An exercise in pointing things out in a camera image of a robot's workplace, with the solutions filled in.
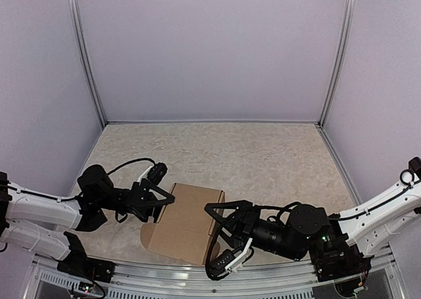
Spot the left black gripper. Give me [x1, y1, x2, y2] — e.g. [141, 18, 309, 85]
[97, 178, 184, 226]

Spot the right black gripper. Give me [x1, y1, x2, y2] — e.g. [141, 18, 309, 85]
[204, 201, 305, 264]

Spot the brown cardboard box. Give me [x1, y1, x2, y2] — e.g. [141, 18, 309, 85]
[139, 183, 225, 265]

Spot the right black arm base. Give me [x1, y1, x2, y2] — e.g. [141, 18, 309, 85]
[310, 245, 373, 282]

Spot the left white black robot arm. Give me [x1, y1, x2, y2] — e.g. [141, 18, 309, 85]
[1, 162, 175, 276]

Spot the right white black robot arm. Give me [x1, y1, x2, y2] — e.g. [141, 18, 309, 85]
[205, 157, 420, 281]

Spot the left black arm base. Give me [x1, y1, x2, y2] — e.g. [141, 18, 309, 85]
[57, 231, 115, 283]

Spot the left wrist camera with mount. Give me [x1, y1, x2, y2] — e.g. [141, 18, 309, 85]
[136, 162, 168, 189]

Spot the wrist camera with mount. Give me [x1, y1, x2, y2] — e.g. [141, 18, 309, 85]
[136, 162, 168, 189]
[205, 238, 255, 281]

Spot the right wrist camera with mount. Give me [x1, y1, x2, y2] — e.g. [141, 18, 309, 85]
[205, 238, 255, 281]

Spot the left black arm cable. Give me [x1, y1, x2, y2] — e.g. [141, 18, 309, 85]
[59, 158, 157, 203]

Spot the front aluminium frame rail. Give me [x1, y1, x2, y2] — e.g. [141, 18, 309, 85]
[22, 246, 405, 299]

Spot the left aluminium corner post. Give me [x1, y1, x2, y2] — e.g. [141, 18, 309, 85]
[68, 0, 108, 129]

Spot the aluminium corner post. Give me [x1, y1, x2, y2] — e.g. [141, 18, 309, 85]
[68, 0, 108, 129]
[318, 0, 356, 130]

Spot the right aluminium corner post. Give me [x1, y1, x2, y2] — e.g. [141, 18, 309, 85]
[318, 0, 356, 130]

